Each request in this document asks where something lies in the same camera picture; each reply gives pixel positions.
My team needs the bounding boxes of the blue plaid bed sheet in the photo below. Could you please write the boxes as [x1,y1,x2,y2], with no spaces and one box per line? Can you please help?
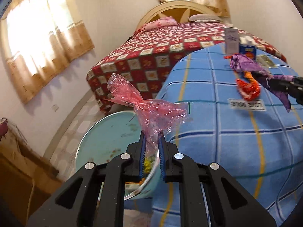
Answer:
[155,44,302,225]

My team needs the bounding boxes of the red checkered bedspread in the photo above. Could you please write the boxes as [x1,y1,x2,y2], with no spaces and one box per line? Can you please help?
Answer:
[86,21,287,115]

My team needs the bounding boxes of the light blue trash bin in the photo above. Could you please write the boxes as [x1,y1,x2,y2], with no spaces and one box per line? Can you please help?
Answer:
[75,111,160,200]

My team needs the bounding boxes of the wooden side cabinet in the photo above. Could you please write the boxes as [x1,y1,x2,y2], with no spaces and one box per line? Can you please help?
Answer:
[1,118,62,226]

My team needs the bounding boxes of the yellow snack wrapper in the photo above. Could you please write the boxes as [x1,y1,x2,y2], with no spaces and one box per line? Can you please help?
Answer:
[143,155,156,175]

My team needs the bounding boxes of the left window curtain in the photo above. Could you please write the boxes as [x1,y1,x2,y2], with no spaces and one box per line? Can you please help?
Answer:
[1,0,94,104]

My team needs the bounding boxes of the wall power socket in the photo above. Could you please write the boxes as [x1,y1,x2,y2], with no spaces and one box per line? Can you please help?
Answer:
[51,104,59,112]

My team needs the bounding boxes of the purple snack wrapper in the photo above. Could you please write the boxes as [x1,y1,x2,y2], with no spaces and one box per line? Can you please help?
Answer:
[230,54,294,112]

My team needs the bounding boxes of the pink pillow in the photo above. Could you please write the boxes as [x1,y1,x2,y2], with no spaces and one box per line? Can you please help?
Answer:
[143,16,177,31]

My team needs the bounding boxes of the pink transparent plastic bag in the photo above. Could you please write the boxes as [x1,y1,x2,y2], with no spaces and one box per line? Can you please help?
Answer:
[104,73,190,154]

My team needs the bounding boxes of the cream wooden headboard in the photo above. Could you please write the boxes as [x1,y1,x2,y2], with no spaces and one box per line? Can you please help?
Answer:
[136,1,215,29]

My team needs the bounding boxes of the blue milk carton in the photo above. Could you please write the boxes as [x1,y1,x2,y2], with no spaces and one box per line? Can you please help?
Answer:
[239,36,257,60]

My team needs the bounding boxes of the red plastic bag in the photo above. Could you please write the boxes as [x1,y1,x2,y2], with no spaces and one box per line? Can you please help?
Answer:
[224,54,260,101]

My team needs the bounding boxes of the foil sachet packets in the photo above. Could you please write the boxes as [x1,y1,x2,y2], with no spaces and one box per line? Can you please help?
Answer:
[256,55,277,68]

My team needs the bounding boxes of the white tall carton box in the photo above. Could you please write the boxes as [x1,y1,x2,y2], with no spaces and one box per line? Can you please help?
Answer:
[224,27,239,55]

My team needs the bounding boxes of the striped grey pillow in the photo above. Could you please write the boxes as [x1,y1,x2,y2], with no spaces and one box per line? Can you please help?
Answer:
[188,14,222,23]

